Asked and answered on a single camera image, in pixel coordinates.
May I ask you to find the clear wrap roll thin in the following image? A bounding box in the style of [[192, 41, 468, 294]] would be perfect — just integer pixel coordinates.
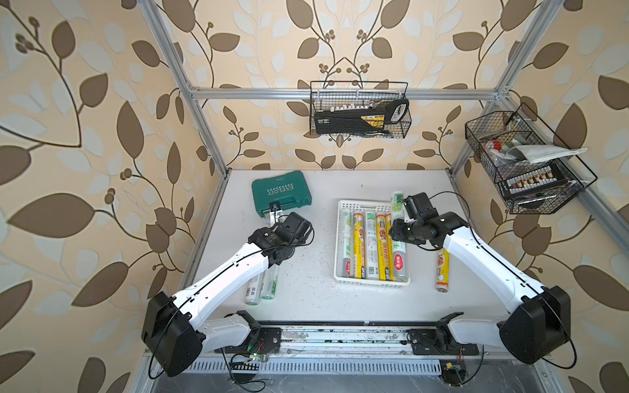
[[260, 265, 279, 300]]

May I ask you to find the white plastic basket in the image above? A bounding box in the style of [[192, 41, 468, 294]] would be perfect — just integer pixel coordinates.
[[334, 200, 410, 288]]

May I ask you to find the green white wrap roll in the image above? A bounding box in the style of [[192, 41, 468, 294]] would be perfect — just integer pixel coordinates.
[[365, 210, 379, 280]]

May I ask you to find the clear plastic wrap roll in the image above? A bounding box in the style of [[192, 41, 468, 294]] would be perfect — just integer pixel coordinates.
[[245, 273, 264, 306]]

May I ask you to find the yellow plastic wrap roll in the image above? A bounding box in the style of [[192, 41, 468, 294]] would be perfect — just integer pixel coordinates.
[[352, 211, 366, 279]]

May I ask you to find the green label wrap roll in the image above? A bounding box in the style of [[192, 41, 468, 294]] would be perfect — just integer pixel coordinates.
[[341, 209, 352, 278]]

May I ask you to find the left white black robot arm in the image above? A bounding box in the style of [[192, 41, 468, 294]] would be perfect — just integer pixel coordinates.
[[141, 212, 315, 377]]

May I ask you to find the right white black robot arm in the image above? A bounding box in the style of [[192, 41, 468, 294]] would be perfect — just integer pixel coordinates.
[[389, 192, 573, 365]]

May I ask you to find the green plastic tool case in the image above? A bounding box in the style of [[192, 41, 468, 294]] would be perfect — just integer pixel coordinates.
[[252, 170, 312, 218]]

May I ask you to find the black yellow hand saw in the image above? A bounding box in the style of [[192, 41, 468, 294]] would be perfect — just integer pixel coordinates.
[[311, 98, 411, 138]]

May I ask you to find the white paper sheet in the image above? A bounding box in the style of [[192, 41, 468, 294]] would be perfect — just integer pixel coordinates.
[[506, 145, 587, 164]]

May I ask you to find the black bit set holder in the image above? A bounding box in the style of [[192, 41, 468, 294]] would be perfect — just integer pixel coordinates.
[[498, 164, 569, 199]]

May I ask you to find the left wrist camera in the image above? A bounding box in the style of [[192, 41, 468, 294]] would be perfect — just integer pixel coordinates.
[[269, 201, 283, 225]]

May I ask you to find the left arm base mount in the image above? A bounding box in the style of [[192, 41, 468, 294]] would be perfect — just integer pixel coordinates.
[[224, 327, 282, 355]]

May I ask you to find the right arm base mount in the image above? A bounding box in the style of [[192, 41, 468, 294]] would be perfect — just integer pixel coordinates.
[[407, 328, 480, 356]]

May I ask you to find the right black wire basket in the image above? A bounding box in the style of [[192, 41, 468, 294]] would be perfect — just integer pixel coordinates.
[[465, 103, 598, 215]]

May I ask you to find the black wire basket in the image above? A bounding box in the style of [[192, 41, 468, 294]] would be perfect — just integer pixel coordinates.
[[465, 103, 598, 215], [309, 80, 412, 139]]

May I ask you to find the back black wire basket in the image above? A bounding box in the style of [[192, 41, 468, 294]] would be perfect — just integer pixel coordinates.
[[309, 80, 412, 139]]

